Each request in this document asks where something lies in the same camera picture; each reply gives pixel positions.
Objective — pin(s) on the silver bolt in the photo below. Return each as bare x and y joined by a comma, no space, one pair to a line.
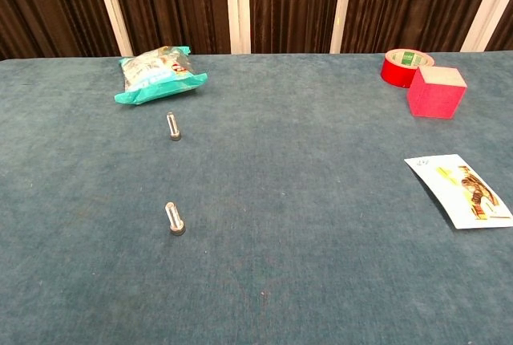
175,220
173,126

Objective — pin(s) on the blue felt table mat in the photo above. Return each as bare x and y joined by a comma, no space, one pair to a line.
280,160

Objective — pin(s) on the teal snack bag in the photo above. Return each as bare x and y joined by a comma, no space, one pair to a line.
160,78

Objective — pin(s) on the dark brown pleated curtain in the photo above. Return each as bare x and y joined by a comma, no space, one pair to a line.
176,0
296,0
506,40
48,4
409,0

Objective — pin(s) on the red tape roll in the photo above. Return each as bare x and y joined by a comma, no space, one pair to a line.
394,74

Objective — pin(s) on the pink cube block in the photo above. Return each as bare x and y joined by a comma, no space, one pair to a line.
435,98

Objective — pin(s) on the white picture card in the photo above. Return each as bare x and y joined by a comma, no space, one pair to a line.
453,188

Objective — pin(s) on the white partition frame post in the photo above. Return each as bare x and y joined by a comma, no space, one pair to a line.
341,12
489,12
113,12
238,8

